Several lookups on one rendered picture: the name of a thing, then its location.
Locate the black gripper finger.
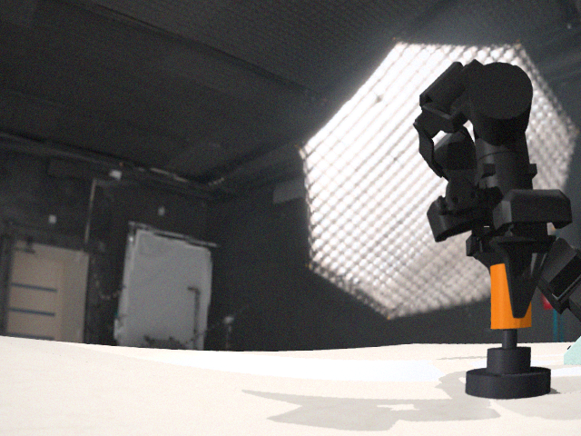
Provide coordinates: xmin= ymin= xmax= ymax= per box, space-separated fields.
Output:
xmin=488 ymin=235 xmax=556 ymax=319
xmin=473 ymin=252 xmax=504 ymax=277

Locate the black stepped round pedestal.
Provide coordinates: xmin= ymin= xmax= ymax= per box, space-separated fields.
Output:
xmin=465 ymin=329 xmax=551 ymax=400

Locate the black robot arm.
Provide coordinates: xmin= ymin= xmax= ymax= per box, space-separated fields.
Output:
xmin=413 ymin=59 xmax=581 ymax=321

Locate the orange cylinder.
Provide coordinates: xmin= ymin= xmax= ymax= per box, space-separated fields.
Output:
xmin=490 ymin=264 xmax=532 ymax=329

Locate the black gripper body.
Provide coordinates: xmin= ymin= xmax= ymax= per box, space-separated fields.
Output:
xmin=466 ymin=152 xmax=573 ymax=257

